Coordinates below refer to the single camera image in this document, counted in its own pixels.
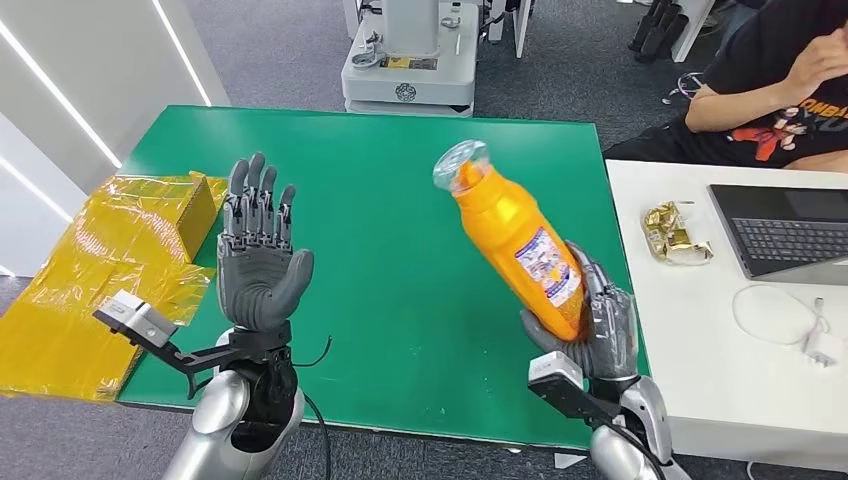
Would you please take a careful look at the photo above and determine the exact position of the person's hand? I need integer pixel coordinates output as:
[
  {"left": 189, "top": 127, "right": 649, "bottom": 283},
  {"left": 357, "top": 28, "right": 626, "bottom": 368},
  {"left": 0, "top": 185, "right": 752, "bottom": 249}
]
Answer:
[{"left": 780, "top": 25, "right": 848, "bottom": 102}]

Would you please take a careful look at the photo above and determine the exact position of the yellow plastic sheet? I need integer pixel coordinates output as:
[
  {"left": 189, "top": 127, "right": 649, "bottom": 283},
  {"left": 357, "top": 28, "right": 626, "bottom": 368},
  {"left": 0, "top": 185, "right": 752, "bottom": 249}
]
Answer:
[{"left": 0, "top": 172, "right": 231, "bottom": 404}]

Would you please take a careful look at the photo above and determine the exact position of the white charger with cable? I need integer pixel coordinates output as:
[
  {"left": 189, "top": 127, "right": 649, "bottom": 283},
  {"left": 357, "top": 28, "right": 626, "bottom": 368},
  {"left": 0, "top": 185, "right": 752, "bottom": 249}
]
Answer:
[{"left": 731, "top": 283, "right": 842, "bottom": 370}]

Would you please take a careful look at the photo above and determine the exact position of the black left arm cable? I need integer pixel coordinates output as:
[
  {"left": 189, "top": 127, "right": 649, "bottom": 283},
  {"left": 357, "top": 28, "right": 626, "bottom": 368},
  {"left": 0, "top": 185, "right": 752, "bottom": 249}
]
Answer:
[{"left": 291, "top": 335, "right": 334, "bottom": 480}]

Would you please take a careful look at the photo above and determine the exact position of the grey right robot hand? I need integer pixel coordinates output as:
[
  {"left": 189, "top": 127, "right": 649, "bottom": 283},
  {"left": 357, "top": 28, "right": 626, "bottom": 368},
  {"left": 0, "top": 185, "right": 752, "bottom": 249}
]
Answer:
[{"left": 519, "top": 241, "right": 642, "bottom": 384}]

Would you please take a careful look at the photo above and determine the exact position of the yellow wrapped box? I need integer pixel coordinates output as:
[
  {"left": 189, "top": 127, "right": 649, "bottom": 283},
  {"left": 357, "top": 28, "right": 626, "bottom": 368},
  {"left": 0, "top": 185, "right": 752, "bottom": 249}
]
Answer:
[{"left": 69, "top": 172, "right": 221, "bottom": 266}]

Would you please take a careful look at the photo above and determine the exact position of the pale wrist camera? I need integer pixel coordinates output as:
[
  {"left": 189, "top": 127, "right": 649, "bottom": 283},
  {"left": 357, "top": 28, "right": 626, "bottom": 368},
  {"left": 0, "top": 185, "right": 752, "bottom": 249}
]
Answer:
[
  {"left": 527, "top": 351, "right": 588, "bottom": 400},
  {"left": 91, "top": 289, "right": 180, "bottom": 350}
]

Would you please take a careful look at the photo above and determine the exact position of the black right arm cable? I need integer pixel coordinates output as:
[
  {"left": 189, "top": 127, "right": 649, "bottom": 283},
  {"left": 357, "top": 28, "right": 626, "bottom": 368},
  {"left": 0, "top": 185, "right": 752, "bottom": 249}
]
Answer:
[{"left": 612, "top": 421, "right": 669, "bottom": 480}]

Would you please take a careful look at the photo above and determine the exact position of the coiled floor cable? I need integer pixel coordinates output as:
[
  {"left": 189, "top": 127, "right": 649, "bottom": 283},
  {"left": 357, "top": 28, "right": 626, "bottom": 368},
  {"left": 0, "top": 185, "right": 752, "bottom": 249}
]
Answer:
[{"left": 661, "top": 70, "right": 708, "bottom": 107}]

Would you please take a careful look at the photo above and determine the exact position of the white background desk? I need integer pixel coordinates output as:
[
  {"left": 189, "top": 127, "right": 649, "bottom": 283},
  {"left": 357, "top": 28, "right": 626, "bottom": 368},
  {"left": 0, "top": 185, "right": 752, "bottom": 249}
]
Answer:
[{"left": 670, "top": 0, "right": 718, "bottom": 65}]

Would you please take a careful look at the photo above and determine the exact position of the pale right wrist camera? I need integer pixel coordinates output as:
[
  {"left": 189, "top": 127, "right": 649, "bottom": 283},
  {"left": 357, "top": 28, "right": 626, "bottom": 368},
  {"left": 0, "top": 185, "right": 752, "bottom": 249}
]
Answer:
[{"left": 527, "top": 351, "right": 588, "bottom": 400}]

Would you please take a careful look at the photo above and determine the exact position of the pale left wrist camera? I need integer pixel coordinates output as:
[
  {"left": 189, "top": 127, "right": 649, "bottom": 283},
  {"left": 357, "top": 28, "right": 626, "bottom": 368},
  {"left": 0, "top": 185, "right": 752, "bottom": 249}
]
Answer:
[{"left": 91, "top": 289, "right": 180, "bottom": 350}]

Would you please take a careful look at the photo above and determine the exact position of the dark grey laptop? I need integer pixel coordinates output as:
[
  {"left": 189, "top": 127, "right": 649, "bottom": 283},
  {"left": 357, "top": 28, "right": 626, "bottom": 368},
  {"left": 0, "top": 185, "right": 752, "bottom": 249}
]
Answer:
[{"left": 706, "top": 183, "right": 848, "bottom": 288}]

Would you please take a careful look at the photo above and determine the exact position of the crumpled gold wrapper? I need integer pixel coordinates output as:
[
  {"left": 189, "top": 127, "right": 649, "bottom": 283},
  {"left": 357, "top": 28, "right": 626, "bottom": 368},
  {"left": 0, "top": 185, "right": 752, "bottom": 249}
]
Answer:
[{"left": 639, "top": 200, "right": 715, "bottom": 268}]

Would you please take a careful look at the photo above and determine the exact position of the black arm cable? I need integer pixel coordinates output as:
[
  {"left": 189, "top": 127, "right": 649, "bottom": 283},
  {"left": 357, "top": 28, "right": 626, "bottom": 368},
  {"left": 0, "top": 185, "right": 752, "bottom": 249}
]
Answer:
[
  {"left": 291, "top": 335, "right": 334, "bottom": 480},
  {"left": 612, "top": 421, "right": 669, "bottom": 480}
]

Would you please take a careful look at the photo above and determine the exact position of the seated person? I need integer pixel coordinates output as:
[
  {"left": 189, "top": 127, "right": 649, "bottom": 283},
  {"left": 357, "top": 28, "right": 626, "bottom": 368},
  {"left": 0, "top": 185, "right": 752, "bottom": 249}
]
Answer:
[{"left": 602, "top": 0, "right": 848, "bottom": 176}]

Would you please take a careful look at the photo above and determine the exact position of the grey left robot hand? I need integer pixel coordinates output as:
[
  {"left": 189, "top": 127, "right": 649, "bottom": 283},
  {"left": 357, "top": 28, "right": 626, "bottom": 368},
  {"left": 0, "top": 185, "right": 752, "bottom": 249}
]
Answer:
[{"left": 216, "top": 152, "right": 316, "bottom": 331}]

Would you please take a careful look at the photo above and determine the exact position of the white wheeled robot body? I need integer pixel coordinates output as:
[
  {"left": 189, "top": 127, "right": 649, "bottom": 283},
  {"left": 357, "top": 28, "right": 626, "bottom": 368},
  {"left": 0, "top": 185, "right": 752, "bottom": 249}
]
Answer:
[{"left": 340, "top": 0, "right": 480, "bottom": 120}]

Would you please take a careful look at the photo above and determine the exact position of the orange bottle with clear cap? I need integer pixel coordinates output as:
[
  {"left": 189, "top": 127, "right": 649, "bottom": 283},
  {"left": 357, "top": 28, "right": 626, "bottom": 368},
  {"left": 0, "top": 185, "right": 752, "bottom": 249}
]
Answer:
[{"left": 432, "top": 139, "right": 592, "bottom": 343}]

